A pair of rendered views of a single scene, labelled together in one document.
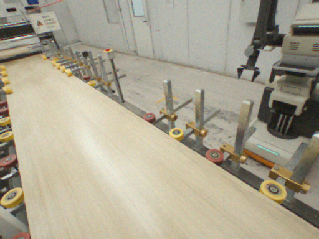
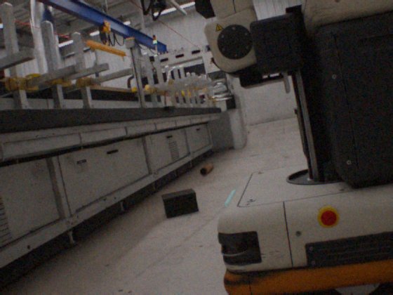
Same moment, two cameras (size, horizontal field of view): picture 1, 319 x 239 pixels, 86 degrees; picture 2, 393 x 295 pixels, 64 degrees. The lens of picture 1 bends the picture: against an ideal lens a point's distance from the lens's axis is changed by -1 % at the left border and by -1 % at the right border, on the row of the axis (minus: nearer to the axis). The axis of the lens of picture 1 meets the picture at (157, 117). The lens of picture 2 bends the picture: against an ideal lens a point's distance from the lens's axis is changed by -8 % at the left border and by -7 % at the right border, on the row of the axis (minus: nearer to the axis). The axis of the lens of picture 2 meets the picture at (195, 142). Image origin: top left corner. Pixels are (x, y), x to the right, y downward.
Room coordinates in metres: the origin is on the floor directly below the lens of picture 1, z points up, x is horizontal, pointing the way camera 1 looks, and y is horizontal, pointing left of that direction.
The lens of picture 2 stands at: (0.28, -1.78, 0.51)
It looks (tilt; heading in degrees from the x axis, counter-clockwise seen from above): 3 degrees down; 51
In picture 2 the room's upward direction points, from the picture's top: 11 degrees counter-clockwise
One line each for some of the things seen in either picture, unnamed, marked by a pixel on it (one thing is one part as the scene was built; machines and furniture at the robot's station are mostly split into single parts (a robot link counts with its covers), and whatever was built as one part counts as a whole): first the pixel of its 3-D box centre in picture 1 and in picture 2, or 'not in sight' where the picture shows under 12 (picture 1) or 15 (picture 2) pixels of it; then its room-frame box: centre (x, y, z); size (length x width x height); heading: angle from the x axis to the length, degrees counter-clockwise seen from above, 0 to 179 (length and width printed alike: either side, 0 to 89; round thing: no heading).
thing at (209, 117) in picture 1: (198, 124); (67, 78); (0.85, -0.25, 0.84); 0.43 x 0.03 x 0.04; 126
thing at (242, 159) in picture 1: (233, 153); (22, 84); (0.61, -0.37, 0.81); 0.14 x 0.06 x 0.05; 36
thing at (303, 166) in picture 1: (297, 177); not in sight; (0.39, -0.53, 0.86); 0.04 x 0.04 x 0.48; 36
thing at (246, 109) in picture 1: (240, 142); (14, 60); (0.59, -0.38, 0.90); 0.04 x 0.04 x 0.48; 36
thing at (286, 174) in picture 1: (288, 178); not in sight; (0.40, -0.51, 0.83); 0.14 x 0.06 x 0.05; 36
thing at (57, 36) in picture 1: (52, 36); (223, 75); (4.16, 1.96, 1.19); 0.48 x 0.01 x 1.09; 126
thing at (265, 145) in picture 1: (279, 139); (335, 209); (1.24, -1.24, 0.16); 0.67 x 0.64 x 0.25; 126
